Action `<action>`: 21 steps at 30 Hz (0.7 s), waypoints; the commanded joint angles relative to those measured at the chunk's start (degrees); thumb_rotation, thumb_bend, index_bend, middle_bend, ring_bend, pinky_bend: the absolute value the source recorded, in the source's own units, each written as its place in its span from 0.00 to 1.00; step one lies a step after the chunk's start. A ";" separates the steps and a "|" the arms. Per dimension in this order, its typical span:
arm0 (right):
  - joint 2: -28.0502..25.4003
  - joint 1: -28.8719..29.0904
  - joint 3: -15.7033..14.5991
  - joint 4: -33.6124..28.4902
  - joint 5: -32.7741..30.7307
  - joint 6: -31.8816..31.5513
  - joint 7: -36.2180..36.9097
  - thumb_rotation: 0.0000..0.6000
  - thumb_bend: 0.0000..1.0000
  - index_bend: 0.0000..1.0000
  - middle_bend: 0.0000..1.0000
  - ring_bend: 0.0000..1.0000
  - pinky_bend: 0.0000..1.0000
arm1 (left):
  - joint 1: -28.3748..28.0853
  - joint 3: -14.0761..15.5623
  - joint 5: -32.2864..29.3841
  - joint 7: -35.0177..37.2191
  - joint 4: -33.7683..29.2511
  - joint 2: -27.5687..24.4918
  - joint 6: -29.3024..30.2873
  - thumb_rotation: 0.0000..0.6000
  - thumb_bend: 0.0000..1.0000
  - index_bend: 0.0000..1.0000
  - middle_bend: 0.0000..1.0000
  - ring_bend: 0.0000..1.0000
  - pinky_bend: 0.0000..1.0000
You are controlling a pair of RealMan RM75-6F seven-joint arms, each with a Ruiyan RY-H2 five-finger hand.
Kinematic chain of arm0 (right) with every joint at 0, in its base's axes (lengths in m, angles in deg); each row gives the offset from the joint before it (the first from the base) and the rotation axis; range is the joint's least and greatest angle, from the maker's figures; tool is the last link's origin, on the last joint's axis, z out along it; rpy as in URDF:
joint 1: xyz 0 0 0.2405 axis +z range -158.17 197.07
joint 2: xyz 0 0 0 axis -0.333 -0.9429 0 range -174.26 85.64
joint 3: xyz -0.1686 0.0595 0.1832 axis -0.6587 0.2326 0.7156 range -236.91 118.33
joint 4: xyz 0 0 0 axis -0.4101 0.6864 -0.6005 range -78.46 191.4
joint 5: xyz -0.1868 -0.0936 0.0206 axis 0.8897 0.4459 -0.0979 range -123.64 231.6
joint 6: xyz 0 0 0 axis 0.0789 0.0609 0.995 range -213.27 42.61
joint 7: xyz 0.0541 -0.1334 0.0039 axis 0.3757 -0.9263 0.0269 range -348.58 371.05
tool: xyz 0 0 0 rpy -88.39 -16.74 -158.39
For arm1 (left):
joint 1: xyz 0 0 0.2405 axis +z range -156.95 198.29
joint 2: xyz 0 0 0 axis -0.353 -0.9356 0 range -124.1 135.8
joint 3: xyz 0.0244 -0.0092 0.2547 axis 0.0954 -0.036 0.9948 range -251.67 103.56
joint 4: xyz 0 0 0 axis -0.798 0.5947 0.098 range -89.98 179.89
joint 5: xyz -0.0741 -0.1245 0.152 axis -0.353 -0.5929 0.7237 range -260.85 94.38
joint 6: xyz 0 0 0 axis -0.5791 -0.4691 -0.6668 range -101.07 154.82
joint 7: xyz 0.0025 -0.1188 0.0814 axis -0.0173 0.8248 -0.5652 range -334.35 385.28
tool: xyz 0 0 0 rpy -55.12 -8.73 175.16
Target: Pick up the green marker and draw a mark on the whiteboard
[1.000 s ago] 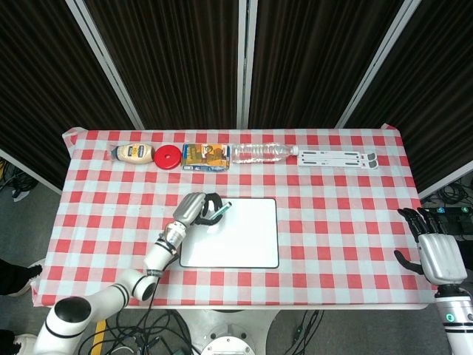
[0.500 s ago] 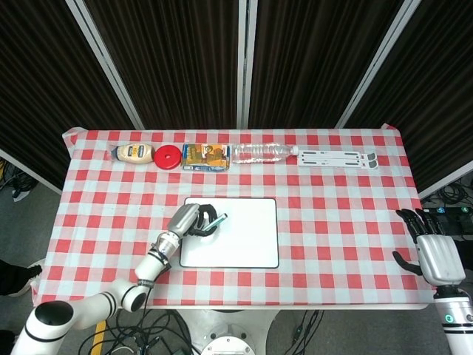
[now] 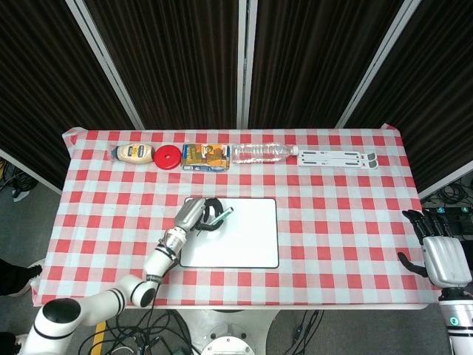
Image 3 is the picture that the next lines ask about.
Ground black shoe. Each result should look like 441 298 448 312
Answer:
0 258 43 297

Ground yellow blue snack package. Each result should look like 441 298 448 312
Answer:
180 143 232 173

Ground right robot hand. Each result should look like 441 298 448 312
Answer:
397 208 473 288

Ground mayonnaise squeeze bottle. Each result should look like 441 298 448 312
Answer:
109 143 154 165

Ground clear plastic water bottle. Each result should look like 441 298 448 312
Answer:
231 143 300 165

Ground black framed whiteboard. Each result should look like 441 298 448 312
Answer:
179 196 279 269

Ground red white checkered tablecloth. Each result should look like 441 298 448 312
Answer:
31 125 441 311

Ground white folding laptop stand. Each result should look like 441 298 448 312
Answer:
297 149 378 169

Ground green whiteboard marker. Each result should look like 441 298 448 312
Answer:
208 206 235 226

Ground red round lid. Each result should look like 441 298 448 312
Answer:
154 145 182 171

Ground dark partition panel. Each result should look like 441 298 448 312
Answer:
84 0 240 130
347 0 473 193
0 0 136 190
248 0 405 129

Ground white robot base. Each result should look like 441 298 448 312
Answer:
175 308 280 355

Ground black floor cables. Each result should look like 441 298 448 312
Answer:
77 308 193 355

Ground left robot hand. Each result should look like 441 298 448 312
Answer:
172 197 225 234

